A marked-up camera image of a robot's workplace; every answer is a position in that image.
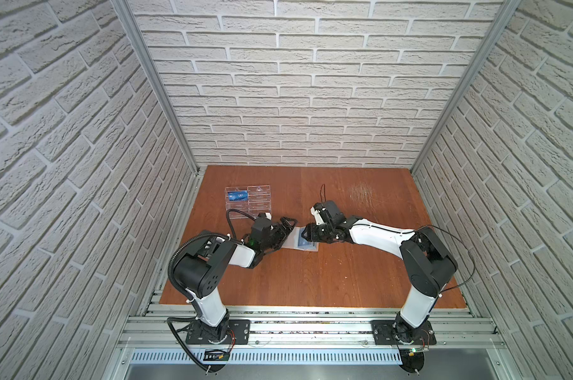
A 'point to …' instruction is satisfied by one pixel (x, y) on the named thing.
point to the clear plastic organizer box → (252, 200)
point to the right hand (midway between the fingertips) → (309, 234)
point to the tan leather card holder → (295, 240)
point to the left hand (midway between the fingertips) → (298, 224)
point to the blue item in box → (235, 195)
